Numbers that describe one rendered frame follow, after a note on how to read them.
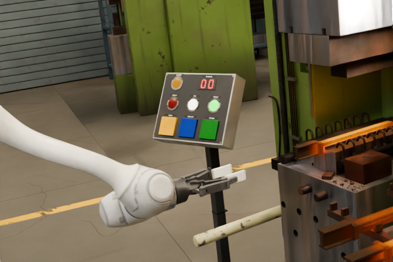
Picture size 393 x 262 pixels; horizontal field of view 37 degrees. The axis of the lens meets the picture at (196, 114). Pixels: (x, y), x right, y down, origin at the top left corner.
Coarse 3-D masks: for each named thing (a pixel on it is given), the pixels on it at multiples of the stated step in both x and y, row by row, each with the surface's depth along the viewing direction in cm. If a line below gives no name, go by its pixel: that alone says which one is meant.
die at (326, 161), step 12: (372, 120) 223; (384, 120) 217; (336, 132) 213; (372, 132) 203; (348, 144) 195; (360, 144) 194; (372, 144) 197; (324, 156) 194; (336, 156) 190; (348, 156) 192; (324, 168) 196; (336, 168) 190
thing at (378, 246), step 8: (376, 240) 134; (392, 240) 134; (368, 248) 131; (376, 248) 131; (384, 248) 130; (392, 248) 131; (344, 256) 129; (352, 256) 128; (360, 256) 128; (368, 256) 128; (376, 256) 130; (384, 256) 131
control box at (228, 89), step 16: (192, 80) 236; (208, 80) 232; (224, 80) 228; (240, 80) 229; (176, 96) 239; (192, 96) 234; (208, 96) 230; (224, 96) 226; (240, 96) 229; (160, 112) 241; (176, 112) 237; (192, 112) 232; (208, 112) 228; (224, 112) 224; (176, 128) 235; (224, 128) 222; (192, 144) 235; (208, 144) 226; (224, 144) 222
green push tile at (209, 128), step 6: (204, 120) 227; (210, 120) 226; (216, 120) 224; (204, 126) 226; (210, 126) 225; (216, 126) 223; (204, 132) 226; (210, 132) 224; (216, 132) 223; (204, 138) 225; (210, 138) 224
